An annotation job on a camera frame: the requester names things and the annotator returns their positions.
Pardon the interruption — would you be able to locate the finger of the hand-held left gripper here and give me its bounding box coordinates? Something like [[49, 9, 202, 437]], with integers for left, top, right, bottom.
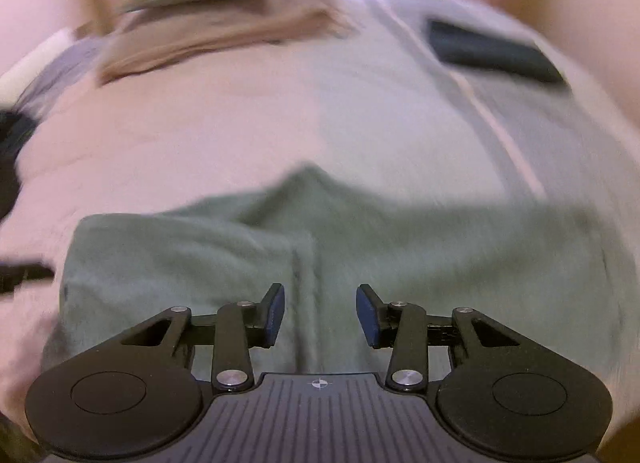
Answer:
[[0, 257, 57, 295]]

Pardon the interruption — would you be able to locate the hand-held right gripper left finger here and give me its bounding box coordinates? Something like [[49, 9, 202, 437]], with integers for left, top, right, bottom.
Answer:
[[120, 283, 287, 393]]

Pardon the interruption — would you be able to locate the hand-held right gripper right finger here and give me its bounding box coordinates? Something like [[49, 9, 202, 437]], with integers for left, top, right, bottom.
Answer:
[[355, 284, 524, 392]]

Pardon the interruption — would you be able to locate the bed with pale sheet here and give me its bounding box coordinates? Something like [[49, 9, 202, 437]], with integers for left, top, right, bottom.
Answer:
[[0, 0, 640, 449]]

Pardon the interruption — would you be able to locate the grey-green herringbone blanket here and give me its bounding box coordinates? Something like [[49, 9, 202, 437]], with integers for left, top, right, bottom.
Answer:
[[310, 0, 640, 244]]

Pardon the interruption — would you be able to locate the pink crumpled cloth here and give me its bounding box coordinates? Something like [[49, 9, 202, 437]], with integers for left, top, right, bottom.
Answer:
[[95, 0, 357, 87]]

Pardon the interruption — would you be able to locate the dark folded garment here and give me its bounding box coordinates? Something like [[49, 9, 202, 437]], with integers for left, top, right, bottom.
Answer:
[[424, 18, 572, 90]]

